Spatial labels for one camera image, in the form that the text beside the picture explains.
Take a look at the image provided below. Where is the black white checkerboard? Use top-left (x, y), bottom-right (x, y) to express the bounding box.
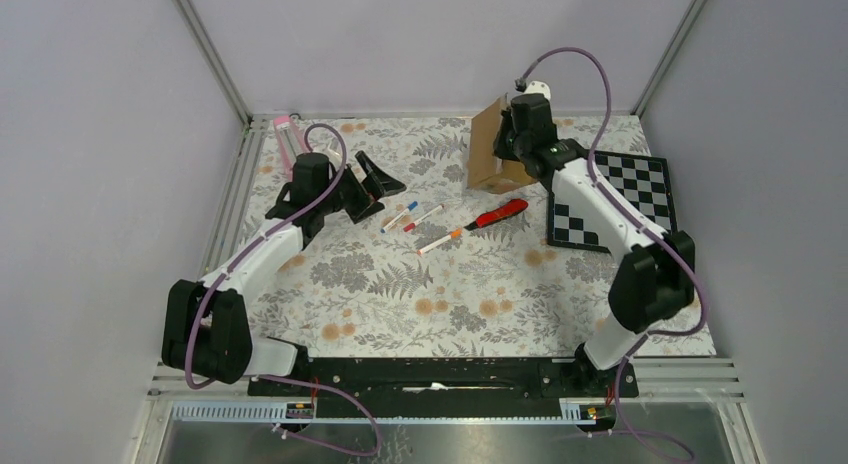
top-left (546, 151), bottom-right (678, 253)

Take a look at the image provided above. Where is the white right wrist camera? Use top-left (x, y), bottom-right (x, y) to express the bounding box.
top-left (515, 79), bottom-right (551, 100)

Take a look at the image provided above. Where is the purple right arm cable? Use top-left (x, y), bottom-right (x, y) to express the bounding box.
top-left (519, 46), bottom-right (710, 462)

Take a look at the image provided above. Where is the blue capped white marker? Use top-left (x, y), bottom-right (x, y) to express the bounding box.
top-left (380, 201), bottom-right (418, 233)

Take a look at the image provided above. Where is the floral table mat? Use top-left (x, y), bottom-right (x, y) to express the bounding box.
top-left (247, 117), bottom-right (616, 357)

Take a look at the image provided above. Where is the brown cardboard express box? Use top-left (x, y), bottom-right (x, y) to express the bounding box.
top-left (466, 94), bottom-right (536, 194)

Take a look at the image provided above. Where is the red capped white marker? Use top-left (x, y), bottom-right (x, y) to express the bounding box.
top-left (403, 204), bottom-right (445, 232)

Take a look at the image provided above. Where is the pink metronome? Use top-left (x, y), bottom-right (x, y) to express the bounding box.
top-left (272, 116), bottom-right (311, 181)

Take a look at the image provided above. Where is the grey slotted cable duct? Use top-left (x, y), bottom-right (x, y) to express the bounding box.
top-left (172, 396), bottom-right (612, 426)

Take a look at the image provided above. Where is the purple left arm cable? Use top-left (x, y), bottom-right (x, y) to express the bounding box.
top-left (183, 123), bottom-right (384, 458)

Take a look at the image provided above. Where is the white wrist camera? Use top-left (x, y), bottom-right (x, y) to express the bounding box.
top-left (515, 79), bottom-right (551, 100)
top-left (322, 142), bottom-right (348, 169)

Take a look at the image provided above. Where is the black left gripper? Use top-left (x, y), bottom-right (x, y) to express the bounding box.
top-left (318, 152), bottom-right (405, 223)

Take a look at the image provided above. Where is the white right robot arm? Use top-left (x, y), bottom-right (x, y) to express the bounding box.
top-left (494, 93), bottom-right (695, 396)

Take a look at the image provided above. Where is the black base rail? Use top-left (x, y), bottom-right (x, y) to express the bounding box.
top-left (248, 357), bottom-right (639, 411)

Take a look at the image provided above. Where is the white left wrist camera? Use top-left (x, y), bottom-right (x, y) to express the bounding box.
top-left (322, 142), bottom-right (348, 169)

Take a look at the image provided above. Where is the orange capped white marker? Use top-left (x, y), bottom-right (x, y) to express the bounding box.
top-left (417, 228), bottom-right (463, 255)

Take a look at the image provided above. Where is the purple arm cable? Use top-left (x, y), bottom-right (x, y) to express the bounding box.
top-left (519, 46), bottom-right (710, 462)
top-left (183, 123), bottom-right (384, 458)

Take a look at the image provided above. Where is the red black utility knife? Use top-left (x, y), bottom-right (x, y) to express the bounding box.
top-left (464, 199), bottom-right (528, 231)

